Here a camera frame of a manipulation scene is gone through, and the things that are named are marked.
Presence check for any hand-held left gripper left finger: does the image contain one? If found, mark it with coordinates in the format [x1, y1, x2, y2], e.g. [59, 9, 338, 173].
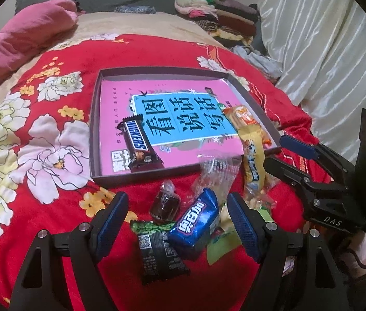
[8, 191, 130, 311]

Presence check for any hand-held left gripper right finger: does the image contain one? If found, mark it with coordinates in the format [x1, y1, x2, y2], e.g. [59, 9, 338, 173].
[226, 192, 352, 311]

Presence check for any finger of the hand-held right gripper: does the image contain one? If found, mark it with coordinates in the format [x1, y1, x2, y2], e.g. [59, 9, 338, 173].
[263, 157, 314, 199]
[279, 134, 358, 187]

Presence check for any yellow-green snack packet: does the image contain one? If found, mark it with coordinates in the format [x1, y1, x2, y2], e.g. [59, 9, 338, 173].
[206, 205, 255, 264]

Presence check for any yellow cartoon snack packet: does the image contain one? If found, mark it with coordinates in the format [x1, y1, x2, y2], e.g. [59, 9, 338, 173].
[239, 128, 277, 201]

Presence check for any blue cookie packet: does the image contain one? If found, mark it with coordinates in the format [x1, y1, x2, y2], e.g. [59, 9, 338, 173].
[167, 188, 220, 260]

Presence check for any dark candy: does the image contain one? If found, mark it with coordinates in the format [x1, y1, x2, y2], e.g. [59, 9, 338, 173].
[149, 180, 182, 224]

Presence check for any black and green snack packet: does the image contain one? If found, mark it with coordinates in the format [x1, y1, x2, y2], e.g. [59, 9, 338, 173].
[129, 220, 190, 286]

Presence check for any orange snack packet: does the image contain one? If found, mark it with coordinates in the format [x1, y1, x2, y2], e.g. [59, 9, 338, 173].
[222, 104, 272, 148]

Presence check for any clear crinkled candy wrapper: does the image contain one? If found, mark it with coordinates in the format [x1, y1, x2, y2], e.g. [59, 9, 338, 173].
[191, 154, 235, 198]

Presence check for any brown chocolate bar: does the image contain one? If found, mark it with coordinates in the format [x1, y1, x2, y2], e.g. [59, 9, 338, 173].
[117, 114, 165, 173]

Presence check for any dark shallow cardboard box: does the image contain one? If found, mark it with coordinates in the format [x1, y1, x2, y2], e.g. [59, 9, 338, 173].
[89, 67, 282, 188]

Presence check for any person's right leg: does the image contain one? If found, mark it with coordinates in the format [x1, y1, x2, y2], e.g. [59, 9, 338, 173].
[340, 230, 366, 271]

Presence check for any red floral blanket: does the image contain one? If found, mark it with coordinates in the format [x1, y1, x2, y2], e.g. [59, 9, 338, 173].
[0, 32, 333, 311]

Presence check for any light grey crumpled cloth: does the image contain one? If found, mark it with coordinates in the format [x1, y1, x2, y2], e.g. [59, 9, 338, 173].
[231, 45, 283, 79]

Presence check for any white satin curtain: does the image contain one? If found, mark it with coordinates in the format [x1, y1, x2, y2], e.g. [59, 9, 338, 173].
[257, 0, 366, 185]

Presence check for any pink and blue book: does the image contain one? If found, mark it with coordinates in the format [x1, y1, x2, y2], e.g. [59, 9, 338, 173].
[100, 78, 245, 175]

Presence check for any pile of folded clothes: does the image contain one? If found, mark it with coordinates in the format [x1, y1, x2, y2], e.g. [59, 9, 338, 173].
[174, 0, 261, 47]

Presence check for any beige bed sheet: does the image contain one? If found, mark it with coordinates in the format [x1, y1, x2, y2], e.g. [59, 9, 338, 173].
[0, 11, 232, 137]

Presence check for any pink quilt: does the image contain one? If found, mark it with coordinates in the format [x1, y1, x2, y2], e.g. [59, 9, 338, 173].
[0, 0, 80, 111]

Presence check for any blue patterned cloth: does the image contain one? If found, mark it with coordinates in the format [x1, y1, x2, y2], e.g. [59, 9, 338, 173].
[115, 5, 156, 15]

